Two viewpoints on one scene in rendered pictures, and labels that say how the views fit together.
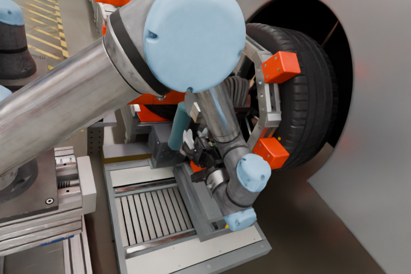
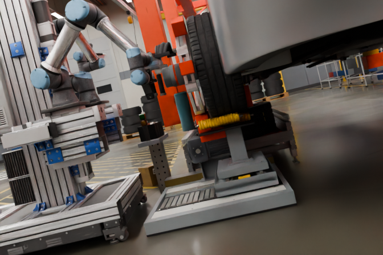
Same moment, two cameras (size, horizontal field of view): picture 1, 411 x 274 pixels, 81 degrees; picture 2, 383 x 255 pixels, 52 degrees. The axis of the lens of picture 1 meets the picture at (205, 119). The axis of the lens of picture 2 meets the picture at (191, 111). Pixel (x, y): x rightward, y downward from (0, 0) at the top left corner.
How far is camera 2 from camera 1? 203 cm
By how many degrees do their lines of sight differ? 51
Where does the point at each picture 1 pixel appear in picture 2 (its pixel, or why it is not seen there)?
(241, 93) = (162, 47)
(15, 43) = (88, 86)
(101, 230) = not seen: hidden behind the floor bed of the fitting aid
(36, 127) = (56, 45)
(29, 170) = (73, 96)
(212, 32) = (74, 5)
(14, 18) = (86, 75)
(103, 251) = not seen: hidden behind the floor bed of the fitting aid
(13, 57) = (88, 93)
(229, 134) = not seen: hidden behind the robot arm
